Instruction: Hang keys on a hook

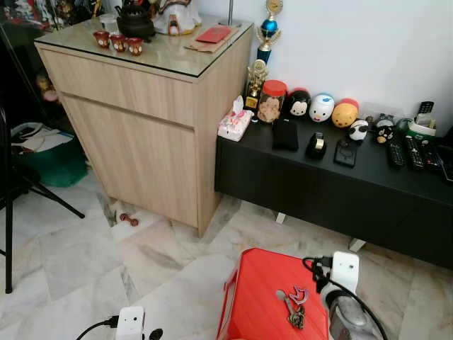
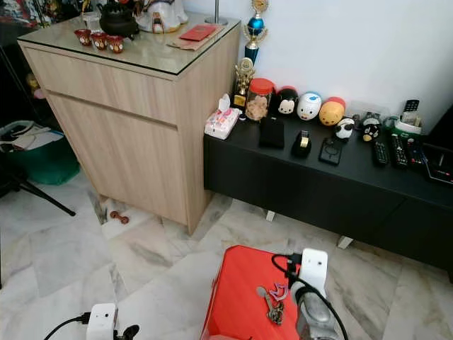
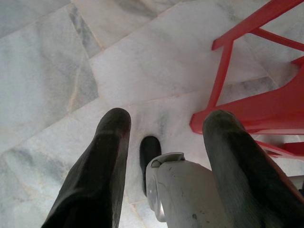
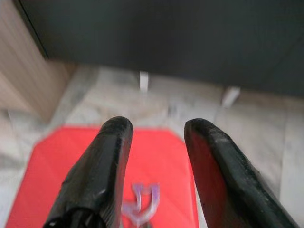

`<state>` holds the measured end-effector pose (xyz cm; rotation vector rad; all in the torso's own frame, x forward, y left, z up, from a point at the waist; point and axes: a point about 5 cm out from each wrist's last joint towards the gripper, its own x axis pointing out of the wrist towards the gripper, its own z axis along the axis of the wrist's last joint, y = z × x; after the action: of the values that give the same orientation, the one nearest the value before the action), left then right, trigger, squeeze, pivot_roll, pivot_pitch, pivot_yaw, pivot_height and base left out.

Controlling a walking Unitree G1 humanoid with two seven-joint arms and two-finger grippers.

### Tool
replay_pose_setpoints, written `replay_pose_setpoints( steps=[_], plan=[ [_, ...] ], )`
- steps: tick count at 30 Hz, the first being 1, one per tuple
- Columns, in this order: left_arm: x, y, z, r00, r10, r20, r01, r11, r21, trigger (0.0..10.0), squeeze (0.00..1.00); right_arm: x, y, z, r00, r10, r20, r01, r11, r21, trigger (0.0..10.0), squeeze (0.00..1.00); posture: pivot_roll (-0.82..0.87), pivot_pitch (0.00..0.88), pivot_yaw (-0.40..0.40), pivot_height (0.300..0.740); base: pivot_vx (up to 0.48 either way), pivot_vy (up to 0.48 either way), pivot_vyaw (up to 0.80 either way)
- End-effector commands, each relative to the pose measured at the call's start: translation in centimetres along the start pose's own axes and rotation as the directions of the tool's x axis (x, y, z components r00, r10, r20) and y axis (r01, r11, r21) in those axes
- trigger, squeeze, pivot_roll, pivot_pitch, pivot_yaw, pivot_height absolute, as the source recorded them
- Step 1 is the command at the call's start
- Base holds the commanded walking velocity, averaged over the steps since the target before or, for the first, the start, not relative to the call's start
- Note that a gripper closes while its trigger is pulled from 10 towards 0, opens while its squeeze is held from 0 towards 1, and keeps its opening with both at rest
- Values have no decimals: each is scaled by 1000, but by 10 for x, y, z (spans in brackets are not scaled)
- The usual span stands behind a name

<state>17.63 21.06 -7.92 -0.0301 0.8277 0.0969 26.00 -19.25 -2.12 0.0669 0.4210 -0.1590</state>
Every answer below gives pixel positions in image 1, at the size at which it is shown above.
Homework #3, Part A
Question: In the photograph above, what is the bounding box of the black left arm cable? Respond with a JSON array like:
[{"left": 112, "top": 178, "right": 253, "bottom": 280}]
[{"left": 75, "top": 317, "right": 118, "bottom": 340}]

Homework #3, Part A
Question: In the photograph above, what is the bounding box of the metal lamp stand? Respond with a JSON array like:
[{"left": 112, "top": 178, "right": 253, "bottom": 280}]
[{"left": 217, "top": 0, "right": 243, "bottom": 28}]

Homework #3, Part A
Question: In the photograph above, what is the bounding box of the red envelope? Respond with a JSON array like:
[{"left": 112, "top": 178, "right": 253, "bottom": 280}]
[{"left": 195, "top": 26, "right": 234, "bottom": 45}]

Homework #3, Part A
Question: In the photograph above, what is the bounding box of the small black white figure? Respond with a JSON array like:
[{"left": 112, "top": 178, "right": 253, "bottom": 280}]
[{"left": 374, "top": 113, "right": 396, "bottom": 145}]

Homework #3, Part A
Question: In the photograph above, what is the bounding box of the black wallet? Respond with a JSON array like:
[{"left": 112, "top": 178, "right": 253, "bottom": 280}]
[{"left": 272, "top": 118, "right": 301, "bottom": 152}]

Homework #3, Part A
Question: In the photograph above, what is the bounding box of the clear jar red lid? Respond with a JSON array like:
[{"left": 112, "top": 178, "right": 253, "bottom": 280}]
[{"left": 256, "top": 79, "right": 288, "bottom": 125}]

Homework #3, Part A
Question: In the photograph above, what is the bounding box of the black phone case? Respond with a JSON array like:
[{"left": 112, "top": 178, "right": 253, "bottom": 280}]
[{"left": 333, "top": 139, "right": 359, "bottom": 169}]

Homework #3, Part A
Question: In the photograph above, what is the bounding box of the light wooden cabinet glass top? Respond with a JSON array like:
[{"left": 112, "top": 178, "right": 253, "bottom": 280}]
[{"left": 34, "top": 16, "right": 254, "bottom": 238}]

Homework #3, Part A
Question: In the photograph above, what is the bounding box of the small gold trophy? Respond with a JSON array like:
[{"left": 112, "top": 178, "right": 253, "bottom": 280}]
[{"left": 243, "top": 59, "right": 270, "bottom": 111}]

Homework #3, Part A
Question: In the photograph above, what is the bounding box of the pink white tissue pack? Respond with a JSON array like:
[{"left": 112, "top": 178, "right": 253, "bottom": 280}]
[{"left": 217, "top": 95, "right": 255, "bottom": 143}]

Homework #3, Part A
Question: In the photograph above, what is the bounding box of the small panda figure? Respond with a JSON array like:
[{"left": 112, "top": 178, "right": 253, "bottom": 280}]
[{"left": 348, "top": 118, "right": 370, "bottom": 143}]

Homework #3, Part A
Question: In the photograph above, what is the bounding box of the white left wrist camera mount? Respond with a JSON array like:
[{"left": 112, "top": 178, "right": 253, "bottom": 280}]
[{"left": 115, "top": 307, "right": 146, "bottom": 340}]

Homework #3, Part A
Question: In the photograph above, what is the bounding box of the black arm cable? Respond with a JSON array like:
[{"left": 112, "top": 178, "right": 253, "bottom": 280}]
[
  {"left": 302, "top": 256, "right": 389, "bottom": 340},
  {"left": 75, "top": 317, "right": 118, "bottom": 340}
]

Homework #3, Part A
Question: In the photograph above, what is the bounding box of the red plastic stool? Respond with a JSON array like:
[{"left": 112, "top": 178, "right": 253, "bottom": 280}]
[{"left": 217, "top": 248, "right": 333, "bottom": 340}]

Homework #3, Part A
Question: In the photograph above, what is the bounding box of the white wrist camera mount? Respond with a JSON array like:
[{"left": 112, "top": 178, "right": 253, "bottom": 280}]
[
  {"left": 329, "top": 251, "right": 360, "bottom": 295},
  {"left": 115, "top": 307, "right": 146, "bottom": 340}
]

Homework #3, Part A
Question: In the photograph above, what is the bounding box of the white porcelain figurine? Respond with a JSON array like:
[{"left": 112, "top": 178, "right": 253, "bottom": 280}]
[{"left": 151, "top": 0, "right": 203, "bottom": 37}]

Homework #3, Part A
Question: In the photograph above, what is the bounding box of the black tripod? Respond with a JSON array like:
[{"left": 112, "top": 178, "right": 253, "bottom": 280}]
[{"left": 0, "top": 106, "right": 86, "bottom": 295}]

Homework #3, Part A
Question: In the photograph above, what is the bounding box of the white blue duck plush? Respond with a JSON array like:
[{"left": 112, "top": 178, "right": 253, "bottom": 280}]
[{"left": 309, "top": 93, "right": 336, "bottom": 124}]

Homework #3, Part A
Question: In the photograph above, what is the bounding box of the tall blue gold trophy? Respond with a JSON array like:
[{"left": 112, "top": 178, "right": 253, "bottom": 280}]
[{"left": 256, "top": 0, "right": 283, "bottom": 65}]

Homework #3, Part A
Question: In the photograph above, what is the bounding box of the green bin with papers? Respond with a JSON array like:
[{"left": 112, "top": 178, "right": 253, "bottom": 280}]
[{"left": 10, "top": 121, "right": 90, "bottom": 189}]

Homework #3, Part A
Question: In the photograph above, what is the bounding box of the dark display shelf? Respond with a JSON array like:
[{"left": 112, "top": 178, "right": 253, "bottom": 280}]
[{"left": 0, "top": 0, "right": 108, "bottom": 135}]

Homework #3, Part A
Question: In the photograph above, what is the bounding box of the black low tv console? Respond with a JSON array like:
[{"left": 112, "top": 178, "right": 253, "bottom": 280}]
[{"left": 214, "top": 115, "right": 453, "bottom": 270}]

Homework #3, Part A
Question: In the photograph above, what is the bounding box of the key bunch with purple ring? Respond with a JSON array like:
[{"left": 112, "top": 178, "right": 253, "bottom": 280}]
[{"left": 277, "top": 286, "right": 311, "bottom": 331}]

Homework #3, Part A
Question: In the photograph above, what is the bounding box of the black cordless handset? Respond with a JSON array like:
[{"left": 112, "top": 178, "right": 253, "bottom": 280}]
[{"left": 415, "top": 101, "right": 435, "bottom": 129}]

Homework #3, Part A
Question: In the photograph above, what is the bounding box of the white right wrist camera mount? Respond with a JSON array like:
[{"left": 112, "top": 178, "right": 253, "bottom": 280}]
[{"left": 329, "top": 251, "right": 360, "bottom": 295}]

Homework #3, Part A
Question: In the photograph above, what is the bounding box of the small red floor toy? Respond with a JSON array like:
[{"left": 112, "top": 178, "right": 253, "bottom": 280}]
[{"left": 118, "top": 212, "right": 140, "bottom": 228}]

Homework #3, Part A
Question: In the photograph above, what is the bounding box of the black mouse plush toy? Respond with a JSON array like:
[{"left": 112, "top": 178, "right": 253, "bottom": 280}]
[{"left": 284, "top": 88, "right": 313, "bottom": 120}]

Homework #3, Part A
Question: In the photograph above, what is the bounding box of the yellow bear plush toy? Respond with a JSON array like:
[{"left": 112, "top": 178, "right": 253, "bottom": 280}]
[{"left": 331, "top": 98, "right": 360, "bottom": 130}]

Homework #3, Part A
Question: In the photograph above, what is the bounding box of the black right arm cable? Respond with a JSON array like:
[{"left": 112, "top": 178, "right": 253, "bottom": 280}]
[{"left": 302, "top": 256, "right": 389, "bottom": 340}]

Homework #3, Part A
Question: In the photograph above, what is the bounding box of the black flat tablet device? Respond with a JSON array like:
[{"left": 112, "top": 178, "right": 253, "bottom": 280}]
[{"left": 435, "top": 144, "right": 453, "bottom": 186}]

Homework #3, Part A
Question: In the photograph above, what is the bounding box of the small red cup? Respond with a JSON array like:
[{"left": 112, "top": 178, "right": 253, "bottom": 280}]
[
  {"left": 93, "top": 30, "right": 111, "bottom": 50},
  {"left": 109, "top": 33, "right": 127, "bottom": 53},
  {"left": 125, "top": 37, "right": 144, "bottom": 57}
]

